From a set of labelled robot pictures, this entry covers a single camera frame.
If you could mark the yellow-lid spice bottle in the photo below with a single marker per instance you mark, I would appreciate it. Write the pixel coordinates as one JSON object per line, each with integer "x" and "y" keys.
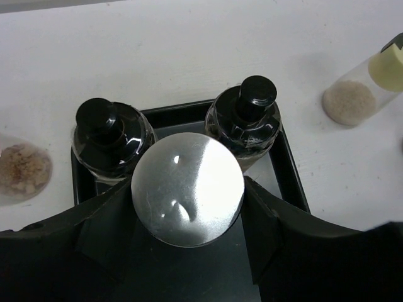
{"x": 366, "y": 89}

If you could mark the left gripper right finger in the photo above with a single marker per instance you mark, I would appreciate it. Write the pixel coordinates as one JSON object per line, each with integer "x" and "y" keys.
{"x": 295, "y": 256}

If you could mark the black-cap bottle white powder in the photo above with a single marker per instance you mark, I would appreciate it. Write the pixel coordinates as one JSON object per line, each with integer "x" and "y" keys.
{"x": 109, "y": 139}

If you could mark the black-cap bottle brown spice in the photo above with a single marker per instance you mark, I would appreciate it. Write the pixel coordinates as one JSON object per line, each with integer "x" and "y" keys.
{"x": 246, "y": 119}

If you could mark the pink-lid spice bottle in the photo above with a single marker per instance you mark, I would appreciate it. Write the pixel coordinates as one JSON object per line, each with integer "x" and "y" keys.
{"x": 26, "y": 170}

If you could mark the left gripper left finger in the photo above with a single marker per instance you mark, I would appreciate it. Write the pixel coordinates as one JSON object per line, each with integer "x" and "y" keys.
{"x": 78, "y": 255}

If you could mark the silver-lid jar white beads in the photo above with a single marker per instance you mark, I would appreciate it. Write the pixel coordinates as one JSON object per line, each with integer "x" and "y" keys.
{"x": 187, "y": 190}

